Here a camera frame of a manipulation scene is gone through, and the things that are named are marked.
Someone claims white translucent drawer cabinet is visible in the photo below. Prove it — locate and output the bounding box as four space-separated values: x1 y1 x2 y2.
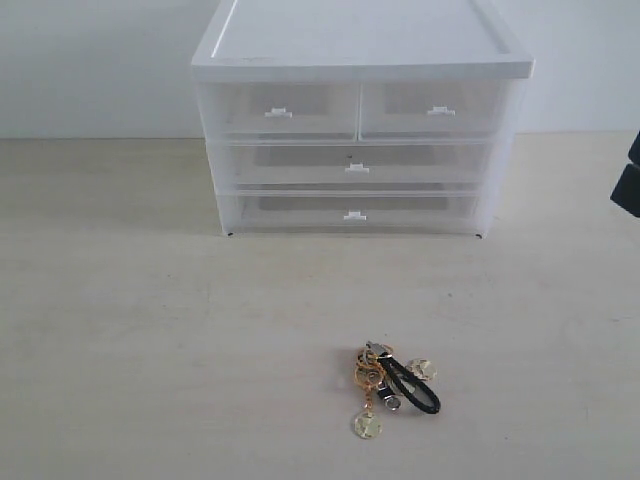
191 1 535 238

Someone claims small drawer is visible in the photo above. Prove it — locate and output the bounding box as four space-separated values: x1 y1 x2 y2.
218 83 358 138
360 80 506 138

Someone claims middle wide drawer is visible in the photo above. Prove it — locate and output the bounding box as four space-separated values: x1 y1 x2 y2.
215 143 493 185

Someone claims wide drawer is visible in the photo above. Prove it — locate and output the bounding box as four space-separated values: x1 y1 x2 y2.
215 143 493 185
217 194 486 234

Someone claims bottom wide drawer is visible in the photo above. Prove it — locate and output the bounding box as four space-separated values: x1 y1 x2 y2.
217 194 486 234

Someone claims black strap gold keychain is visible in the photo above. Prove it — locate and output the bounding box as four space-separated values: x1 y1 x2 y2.
352 342 442 440

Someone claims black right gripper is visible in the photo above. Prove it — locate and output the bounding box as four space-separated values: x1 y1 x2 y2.
610 133 640 217

